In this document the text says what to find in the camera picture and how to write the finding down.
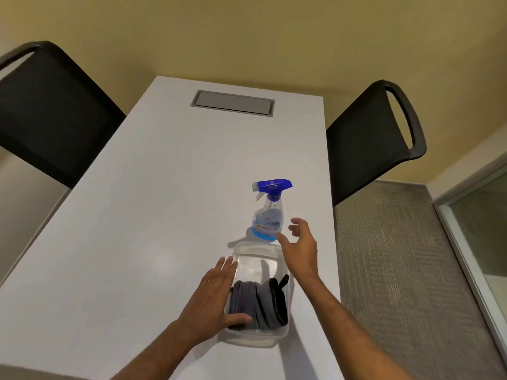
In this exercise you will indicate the person's right hand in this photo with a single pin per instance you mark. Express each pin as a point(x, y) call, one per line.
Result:
point(302, 257)

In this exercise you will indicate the person's left hand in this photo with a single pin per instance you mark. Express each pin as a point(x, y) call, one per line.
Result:
point(208, 304)

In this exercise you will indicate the person's left thumb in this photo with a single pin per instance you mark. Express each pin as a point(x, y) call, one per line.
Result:
point(239, 319)

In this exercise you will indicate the person's right thumb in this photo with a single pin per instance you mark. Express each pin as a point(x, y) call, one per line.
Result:
point(285, 243)

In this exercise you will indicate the clear plastic container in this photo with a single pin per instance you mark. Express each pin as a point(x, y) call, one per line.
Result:
point(259, 257)

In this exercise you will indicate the person's right forearm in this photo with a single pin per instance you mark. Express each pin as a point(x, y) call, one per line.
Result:
point(348, 336)

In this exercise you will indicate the person's left forearm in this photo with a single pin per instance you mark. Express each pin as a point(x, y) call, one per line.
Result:
point(158, 354)

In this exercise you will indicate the grey folded cloth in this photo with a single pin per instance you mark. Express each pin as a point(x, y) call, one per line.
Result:
point(247, 302)

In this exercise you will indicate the blue trigger spray bottle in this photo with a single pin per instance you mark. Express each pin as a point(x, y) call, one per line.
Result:
point(270, 215)

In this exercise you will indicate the black folded cloth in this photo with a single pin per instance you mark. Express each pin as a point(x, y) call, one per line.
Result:
point(277, 300)

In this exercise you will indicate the black mesh chair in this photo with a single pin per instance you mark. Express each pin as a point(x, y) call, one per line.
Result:
point(368, 146)
point(51, 114)

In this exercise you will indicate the white framed glass door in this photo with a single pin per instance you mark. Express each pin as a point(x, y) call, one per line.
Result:
point(479, 241)

